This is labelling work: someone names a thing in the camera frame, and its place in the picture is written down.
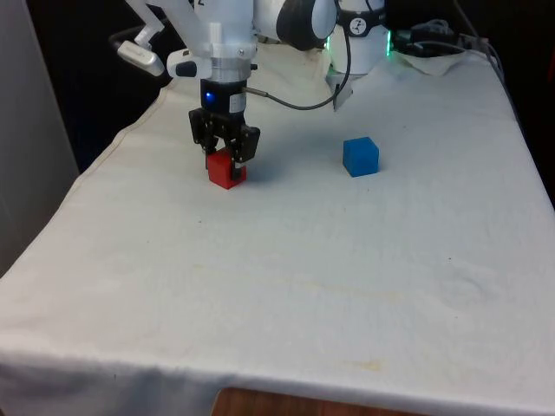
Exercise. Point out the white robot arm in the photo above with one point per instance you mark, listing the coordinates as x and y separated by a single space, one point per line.
230 26

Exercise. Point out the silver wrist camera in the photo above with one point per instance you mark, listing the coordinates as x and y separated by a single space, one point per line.
142 58

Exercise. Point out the blue cube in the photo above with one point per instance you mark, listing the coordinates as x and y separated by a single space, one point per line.
361 157

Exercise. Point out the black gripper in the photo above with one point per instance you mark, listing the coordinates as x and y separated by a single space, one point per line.
222 96

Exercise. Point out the red cube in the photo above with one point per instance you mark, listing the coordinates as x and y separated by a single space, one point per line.
219 171

